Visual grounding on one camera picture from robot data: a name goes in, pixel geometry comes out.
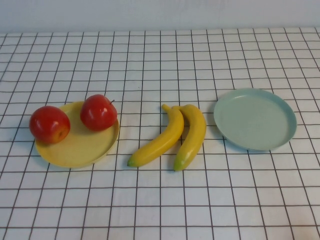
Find yellow plastic banana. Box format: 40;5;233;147
173;104;207;172
127;103;185;168

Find red plastic apple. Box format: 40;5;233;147
29;105;71;145
79;94;118;132

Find yellow round plastic plate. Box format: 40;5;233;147
34;101;120;168

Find light blue round plate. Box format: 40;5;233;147
213;87;298;152

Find white grid tablecloth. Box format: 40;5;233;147
0;27;320;240

